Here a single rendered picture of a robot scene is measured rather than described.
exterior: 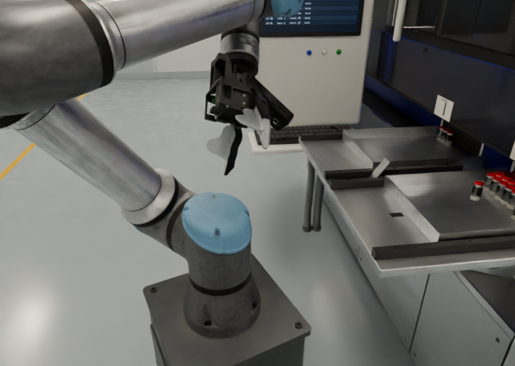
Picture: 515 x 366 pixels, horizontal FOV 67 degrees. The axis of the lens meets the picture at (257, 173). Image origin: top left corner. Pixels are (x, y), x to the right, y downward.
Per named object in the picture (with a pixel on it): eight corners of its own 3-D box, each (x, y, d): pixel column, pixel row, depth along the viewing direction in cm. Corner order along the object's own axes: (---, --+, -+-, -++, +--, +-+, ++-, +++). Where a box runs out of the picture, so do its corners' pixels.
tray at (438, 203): (502, 179, 106) (506, 168, 105) (585, 235, 83) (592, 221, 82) (383, 187, 102) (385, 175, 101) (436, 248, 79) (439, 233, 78)
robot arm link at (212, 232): (220, 301, 65) (216, 234, 59) (168, 266, 73) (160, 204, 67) (265, 265, 73) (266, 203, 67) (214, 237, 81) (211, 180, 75)
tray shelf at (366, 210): (427, 135, 142) (428, 130, 141) (603, 257, 80) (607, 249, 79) (298, 141, 136) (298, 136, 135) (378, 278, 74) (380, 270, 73)
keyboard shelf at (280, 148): (346, 126, 174) (346, 120, 173) (369, 151, 149) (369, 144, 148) (245, 130, 169) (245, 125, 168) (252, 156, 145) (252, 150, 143)
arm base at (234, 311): (198, 351, 68) (195, 308, 64) (173, 295, 80) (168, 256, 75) (274, 319, 74) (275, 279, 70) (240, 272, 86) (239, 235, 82)
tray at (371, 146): (435, 135, 136) (437, 125, 135) (483, 167, 113) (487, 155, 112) (342, 139, 132) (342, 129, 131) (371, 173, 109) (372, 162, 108)
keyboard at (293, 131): (348, 128, 164) (349, 122, 163) (359, 141, 151) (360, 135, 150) (254, 132, 160) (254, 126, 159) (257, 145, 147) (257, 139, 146)
